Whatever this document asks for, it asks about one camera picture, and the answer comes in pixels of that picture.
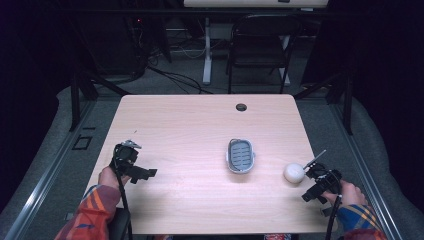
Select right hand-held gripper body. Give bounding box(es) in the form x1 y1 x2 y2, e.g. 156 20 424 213
302 149 344 198

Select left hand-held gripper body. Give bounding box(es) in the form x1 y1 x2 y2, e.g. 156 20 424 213
112 139 150 177

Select white round soap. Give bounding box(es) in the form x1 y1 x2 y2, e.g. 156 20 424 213
283 162 306 185

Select grey soap dish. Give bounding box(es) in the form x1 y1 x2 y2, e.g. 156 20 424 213
225 137 256 175

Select person's left hand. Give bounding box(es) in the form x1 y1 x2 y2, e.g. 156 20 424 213
97 165 132 192

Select person's right hand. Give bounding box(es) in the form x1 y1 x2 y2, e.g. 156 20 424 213
322 179 369 207

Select black seat cushion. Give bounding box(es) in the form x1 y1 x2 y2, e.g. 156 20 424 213
107 207 132 240

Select white desk with legs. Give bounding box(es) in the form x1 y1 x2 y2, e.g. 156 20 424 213
183 0 330 86

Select black folding chair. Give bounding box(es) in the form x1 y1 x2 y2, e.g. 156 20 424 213
226 13 304 95

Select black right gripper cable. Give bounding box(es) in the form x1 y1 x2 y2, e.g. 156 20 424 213
324 170 344 240

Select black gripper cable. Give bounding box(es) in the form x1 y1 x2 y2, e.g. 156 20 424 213
324 170 344 240
111 145 134 240

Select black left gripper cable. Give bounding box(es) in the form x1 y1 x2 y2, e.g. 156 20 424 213
111 145 134 240

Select black metal stand frame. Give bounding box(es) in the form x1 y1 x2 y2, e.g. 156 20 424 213
68 63 132 132
293 68 355 136

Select black floor cables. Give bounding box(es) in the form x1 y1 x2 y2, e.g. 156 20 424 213
133 19 214 96

